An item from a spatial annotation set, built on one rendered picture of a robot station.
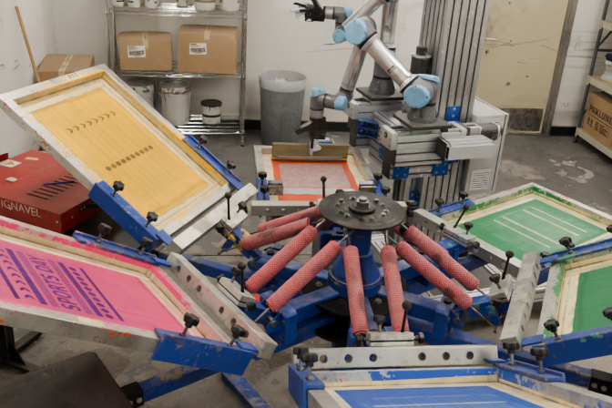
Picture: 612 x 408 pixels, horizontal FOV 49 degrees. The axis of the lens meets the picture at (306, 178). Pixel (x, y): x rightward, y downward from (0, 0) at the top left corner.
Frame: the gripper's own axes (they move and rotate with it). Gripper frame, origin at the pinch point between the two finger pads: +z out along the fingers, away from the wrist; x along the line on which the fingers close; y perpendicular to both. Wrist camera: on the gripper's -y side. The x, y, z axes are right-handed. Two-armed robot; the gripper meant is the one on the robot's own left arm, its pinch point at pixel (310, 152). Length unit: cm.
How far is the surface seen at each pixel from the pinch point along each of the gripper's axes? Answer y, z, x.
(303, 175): -5.2, 5.0, -19.4
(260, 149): -26.2, 1.6, 6.9
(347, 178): 17.0, 5.0, -22.4
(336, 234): -2, -4, -99
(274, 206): -24, -3, -73
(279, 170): -17.3, 5.1, -13.7
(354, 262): -6, -22, -153
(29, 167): -131, -10, -49
